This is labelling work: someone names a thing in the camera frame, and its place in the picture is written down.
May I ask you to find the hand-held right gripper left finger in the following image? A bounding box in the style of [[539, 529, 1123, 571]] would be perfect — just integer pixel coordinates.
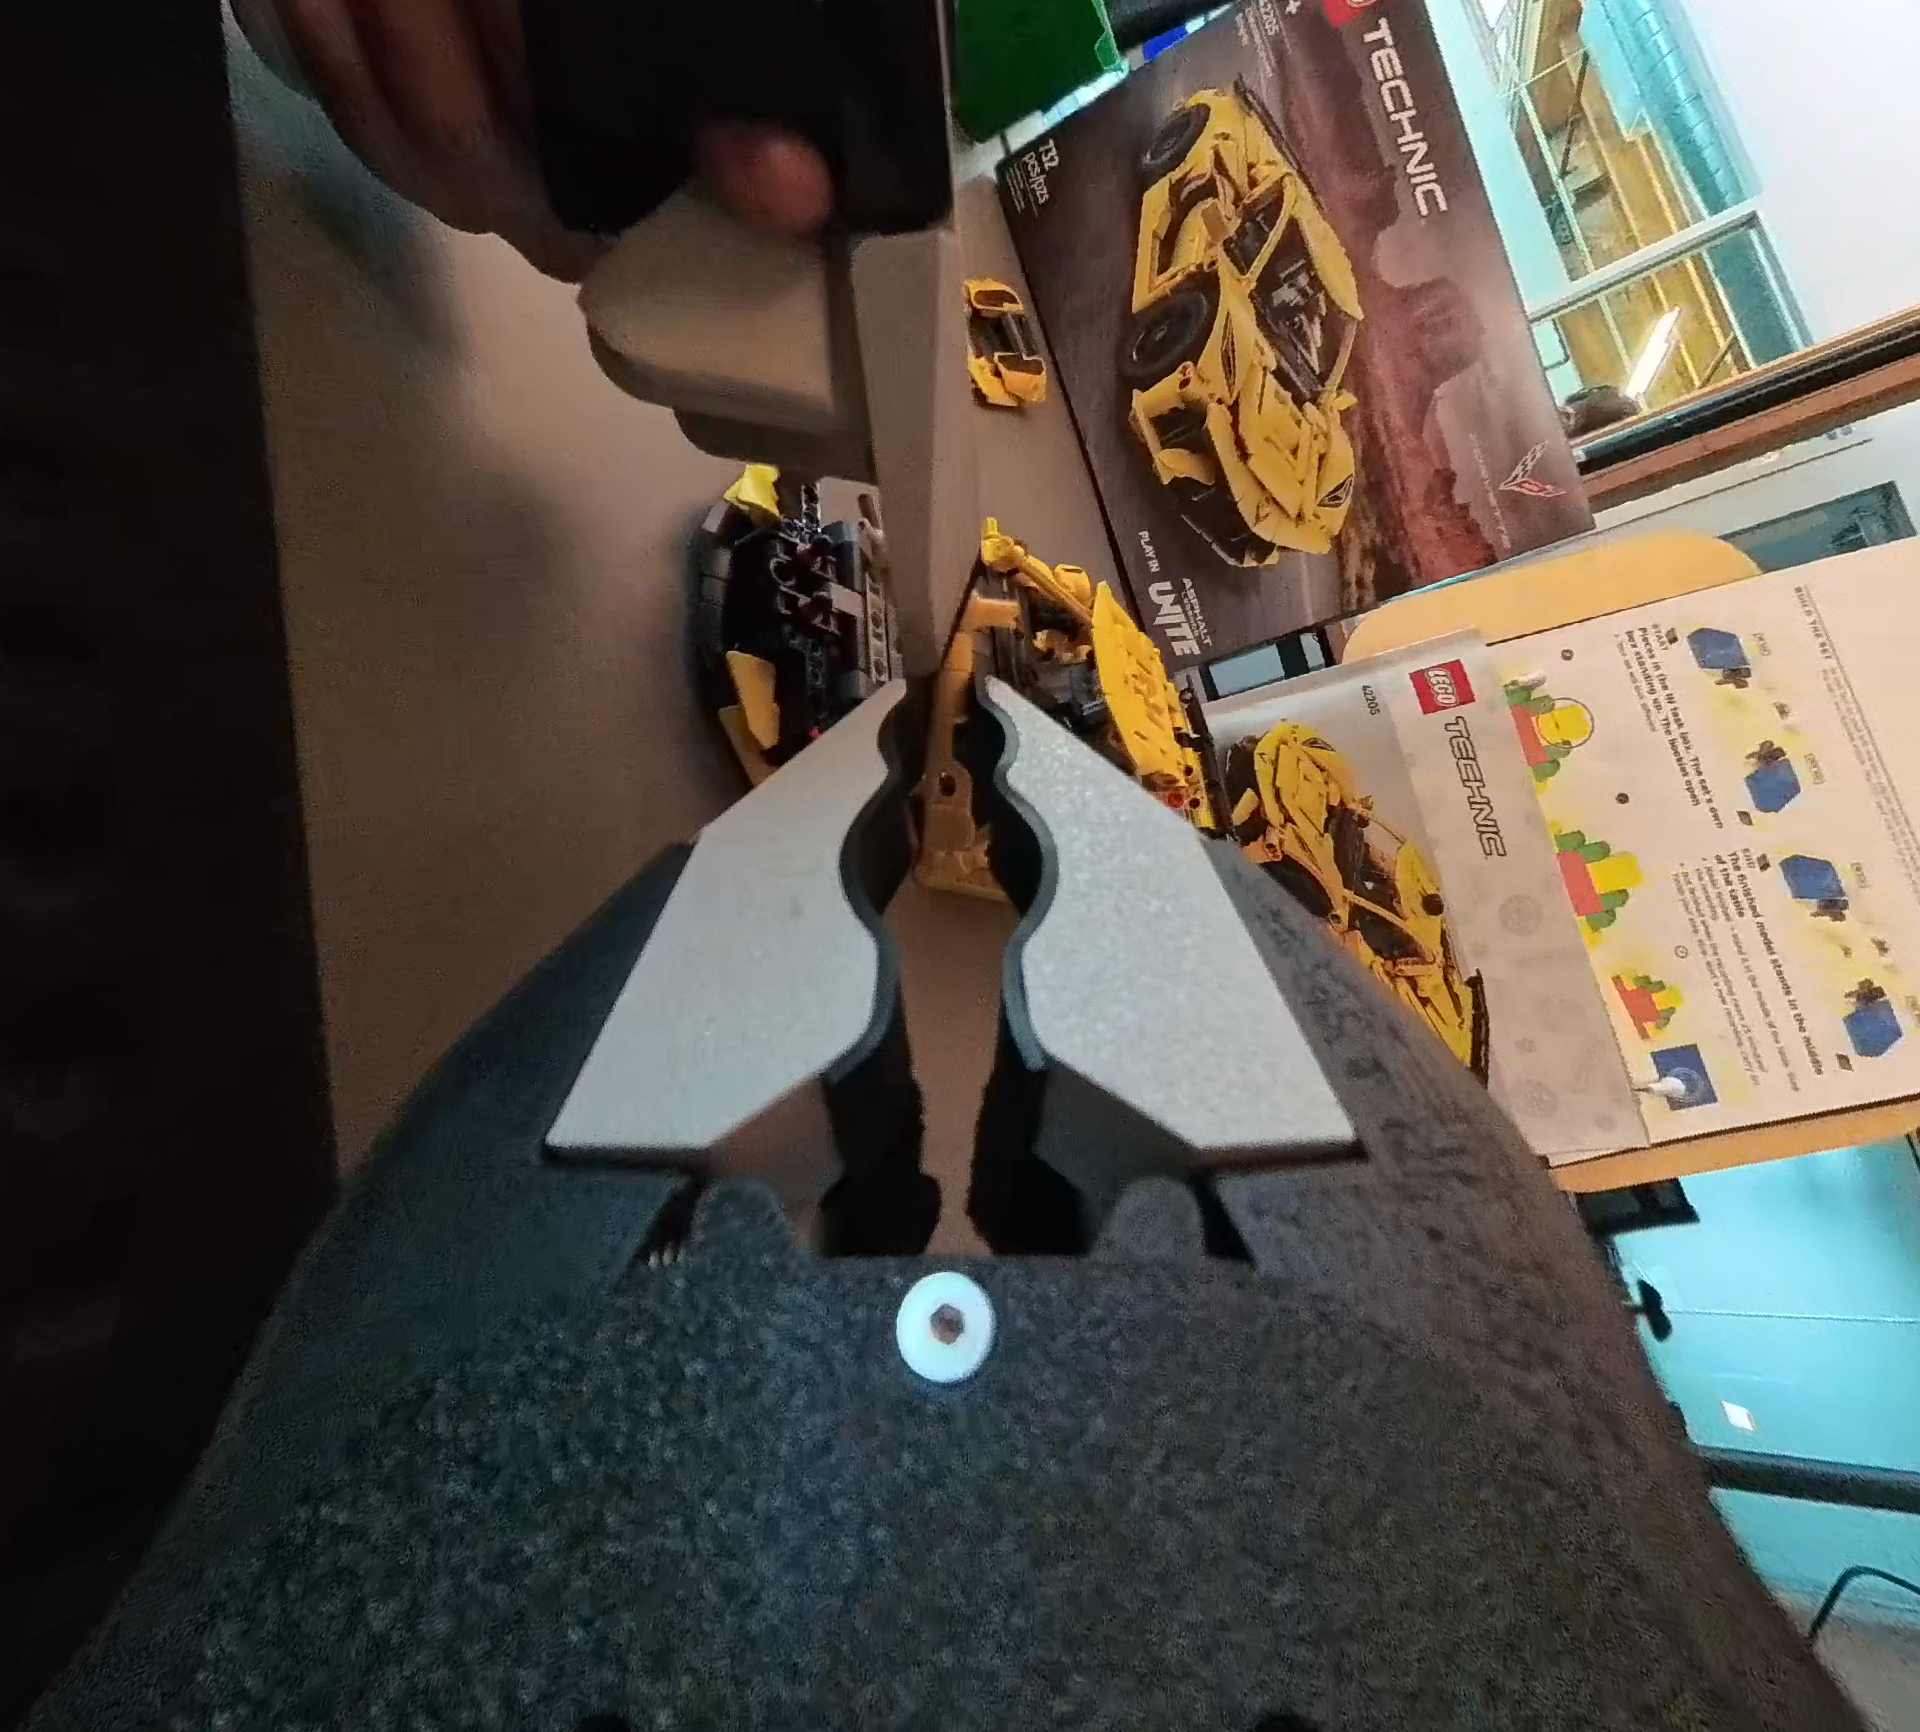
[[539, 676, 936, 1257]]

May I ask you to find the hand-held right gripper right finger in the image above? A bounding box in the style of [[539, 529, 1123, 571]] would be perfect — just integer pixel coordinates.
[[973, 676, 1358, 1240]]

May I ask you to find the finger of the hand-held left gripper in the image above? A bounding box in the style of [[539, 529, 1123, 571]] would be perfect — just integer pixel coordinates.
[[846, 229, 973, 695]]

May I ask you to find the yellow brick car model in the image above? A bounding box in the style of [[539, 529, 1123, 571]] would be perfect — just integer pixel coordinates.
[[692, 465, 1217, 898]]

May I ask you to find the grey desk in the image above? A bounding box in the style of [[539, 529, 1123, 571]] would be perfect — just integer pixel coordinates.
[[224, 0, 1503, 1164]]

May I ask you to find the person's left hand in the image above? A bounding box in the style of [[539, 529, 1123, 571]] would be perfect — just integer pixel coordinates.
[[224, 0, 838, 280]]

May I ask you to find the yellow car roof section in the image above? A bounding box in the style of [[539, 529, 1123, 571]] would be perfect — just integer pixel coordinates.
[[962, 276, 1044, 412]]

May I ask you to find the car instruction booklet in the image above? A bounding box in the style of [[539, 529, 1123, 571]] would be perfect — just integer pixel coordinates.
[[1200, 629, 1653, 1160]]

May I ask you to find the toy car set box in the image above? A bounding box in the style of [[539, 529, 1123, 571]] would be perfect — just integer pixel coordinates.
[[997, 0, 1595, 655]]

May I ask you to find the printed instruction sheet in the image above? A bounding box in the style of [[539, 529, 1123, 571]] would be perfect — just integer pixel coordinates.
[[1479, 576, 1920, 1149]]

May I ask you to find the wooden display board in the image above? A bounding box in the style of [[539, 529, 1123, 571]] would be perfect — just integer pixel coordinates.
[[1343, 533, 1920, 1193]]

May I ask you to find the person's fleece-collared jacket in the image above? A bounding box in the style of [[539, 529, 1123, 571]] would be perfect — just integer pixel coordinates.
[[0, 0, 342, 1672]]

